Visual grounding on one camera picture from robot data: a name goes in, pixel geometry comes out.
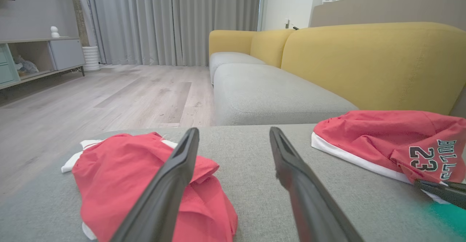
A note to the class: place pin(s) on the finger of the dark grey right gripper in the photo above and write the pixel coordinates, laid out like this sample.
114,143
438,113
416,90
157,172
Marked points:
457,186
447,196

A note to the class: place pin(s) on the yellow sofa armrest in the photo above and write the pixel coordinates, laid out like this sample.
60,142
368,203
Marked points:
229,41

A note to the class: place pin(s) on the red jersey with white sleeves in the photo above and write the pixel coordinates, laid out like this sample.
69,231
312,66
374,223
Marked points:
109,176

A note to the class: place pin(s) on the small white figurine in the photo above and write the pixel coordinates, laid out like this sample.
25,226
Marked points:
54,32

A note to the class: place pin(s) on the small grey sofa seat cushion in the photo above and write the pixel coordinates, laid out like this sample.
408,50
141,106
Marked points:
229,58

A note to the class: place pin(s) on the red garment with white band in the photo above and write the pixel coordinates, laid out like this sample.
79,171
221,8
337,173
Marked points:
364,136

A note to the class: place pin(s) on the white ribbed floor vase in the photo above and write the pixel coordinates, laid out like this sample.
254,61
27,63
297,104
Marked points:
91,58

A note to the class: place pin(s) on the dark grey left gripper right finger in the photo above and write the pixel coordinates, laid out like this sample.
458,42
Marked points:
309,205

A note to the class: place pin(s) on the bundle inside cabinet shelf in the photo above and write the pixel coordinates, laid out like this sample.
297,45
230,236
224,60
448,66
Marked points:
26,66

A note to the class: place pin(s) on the low grey TV cabinet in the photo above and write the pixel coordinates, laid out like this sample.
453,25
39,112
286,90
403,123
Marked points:
65,52

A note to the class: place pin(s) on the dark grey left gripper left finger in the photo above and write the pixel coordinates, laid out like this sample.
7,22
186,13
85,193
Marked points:
160,198

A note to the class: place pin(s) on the wide yellow sofa backrest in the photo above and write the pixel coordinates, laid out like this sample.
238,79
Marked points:
364,63

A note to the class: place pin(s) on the narrow yellow sofa backrest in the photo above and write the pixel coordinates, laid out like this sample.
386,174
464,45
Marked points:
269,47

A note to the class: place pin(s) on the large grey sofa seat cushion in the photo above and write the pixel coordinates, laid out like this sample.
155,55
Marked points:
269,96

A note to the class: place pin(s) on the grey pleated curtain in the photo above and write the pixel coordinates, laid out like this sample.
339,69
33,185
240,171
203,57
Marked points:
164,20

